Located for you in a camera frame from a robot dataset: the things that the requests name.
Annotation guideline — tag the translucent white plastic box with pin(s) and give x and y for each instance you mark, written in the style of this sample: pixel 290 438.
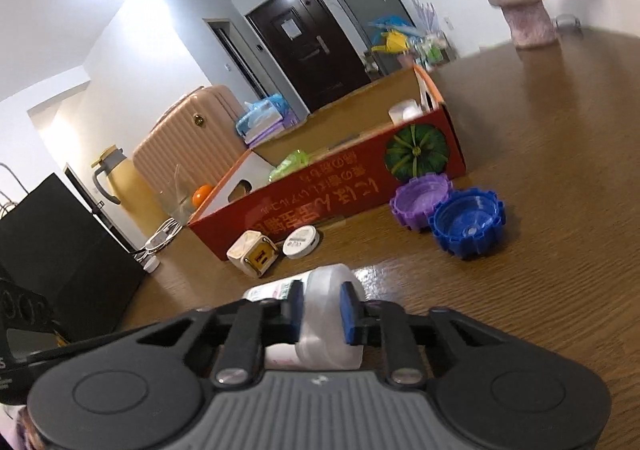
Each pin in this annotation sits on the translucent white plastic box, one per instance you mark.
pixel 406 112

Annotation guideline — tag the black paper bag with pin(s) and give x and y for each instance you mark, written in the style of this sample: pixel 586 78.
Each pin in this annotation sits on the black paper bag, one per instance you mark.
pixel 75 250

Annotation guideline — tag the white paper note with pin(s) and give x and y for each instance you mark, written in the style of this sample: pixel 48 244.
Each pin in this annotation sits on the white paper note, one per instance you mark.
pixel 290 29

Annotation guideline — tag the blue tissue pack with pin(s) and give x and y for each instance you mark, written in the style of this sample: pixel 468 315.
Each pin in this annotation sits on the blue tissue pack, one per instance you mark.
pixel 260 115

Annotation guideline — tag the blue gear-shaped lid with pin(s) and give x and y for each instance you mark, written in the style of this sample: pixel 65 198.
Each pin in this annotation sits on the blue gear-shaped lid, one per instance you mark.
pixel 467 225

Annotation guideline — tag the yellow plastic bag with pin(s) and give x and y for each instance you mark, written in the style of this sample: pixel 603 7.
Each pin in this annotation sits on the yellow plastic bag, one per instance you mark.
pixel 392 42

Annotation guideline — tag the small white cap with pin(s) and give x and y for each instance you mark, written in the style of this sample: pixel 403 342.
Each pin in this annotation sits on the small white cap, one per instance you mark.
pixel 150 264

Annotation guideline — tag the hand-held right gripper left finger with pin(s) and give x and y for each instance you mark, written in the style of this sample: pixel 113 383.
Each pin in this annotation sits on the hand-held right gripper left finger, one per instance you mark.
pixel 298 304

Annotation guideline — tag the white charger cube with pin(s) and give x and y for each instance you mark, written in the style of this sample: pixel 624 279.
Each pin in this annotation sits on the white charger cube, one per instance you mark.
pixel 250 252

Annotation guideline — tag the white plastic bottle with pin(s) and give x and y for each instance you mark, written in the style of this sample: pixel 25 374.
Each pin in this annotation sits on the white plastic bottle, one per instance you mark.
pixel 325 325

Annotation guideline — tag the grey fridge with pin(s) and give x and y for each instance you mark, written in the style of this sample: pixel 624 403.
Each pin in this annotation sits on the grey fridge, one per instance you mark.
pixel 360 0

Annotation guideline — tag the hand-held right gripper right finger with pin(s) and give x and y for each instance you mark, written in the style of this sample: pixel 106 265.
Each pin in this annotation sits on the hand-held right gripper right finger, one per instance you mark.
pixel 350 314

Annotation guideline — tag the purple and white box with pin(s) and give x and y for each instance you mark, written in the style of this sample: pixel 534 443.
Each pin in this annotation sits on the purple and white box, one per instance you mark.
pixel 277 130

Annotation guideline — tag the pink ribbed suitcase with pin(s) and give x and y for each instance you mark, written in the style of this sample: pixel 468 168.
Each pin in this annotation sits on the pink ribbed suitcase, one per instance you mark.
pixel 185 145

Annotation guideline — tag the orange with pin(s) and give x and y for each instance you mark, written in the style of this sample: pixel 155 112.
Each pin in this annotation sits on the orange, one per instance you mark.
pixel 202 196

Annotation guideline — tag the clear glass cup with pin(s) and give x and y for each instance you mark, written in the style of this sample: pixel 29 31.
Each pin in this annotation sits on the clear glass cup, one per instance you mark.
pixel 175 202

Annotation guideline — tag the purple gear-shaped lid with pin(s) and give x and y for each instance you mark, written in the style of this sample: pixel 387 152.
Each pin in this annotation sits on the purple gear-shaped lid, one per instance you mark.
pixel 420 200

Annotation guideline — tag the dark side door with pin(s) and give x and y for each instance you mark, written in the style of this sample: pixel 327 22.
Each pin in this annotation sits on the dark side door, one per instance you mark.
pixel 235 55

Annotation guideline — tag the dark brown door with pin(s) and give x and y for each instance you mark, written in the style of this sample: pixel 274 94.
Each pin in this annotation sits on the dark brown door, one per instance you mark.
pixel 320 60

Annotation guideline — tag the purple flower wall sticker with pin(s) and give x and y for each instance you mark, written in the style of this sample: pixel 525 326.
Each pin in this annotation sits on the purple flower wall sticker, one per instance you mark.
pixel 424 10

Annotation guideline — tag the red cardboard box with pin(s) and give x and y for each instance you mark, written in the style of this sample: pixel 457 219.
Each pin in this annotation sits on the red cardboard box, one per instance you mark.
pixel 320 212

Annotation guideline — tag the white wall socket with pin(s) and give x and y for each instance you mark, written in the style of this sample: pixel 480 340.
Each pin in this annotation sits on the white wall socket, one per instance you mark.
pixel 449 22

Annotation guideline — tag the blue plastic bag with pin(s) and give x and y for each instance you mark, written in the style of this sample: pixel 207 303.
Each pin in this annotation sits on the blue plastic bag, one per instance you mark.
pixel 392 24

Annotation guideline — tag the green spray bottle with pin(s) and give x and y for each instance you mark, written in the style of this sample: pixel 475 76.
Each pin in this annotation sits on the green spray bottle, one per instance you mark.
pixel 289 165

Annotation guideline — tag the yellow thermos jug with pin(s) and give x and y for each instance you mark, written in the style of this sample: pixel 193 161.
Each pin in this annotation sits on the yellow thermos jug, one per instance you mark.
pixel 127 190

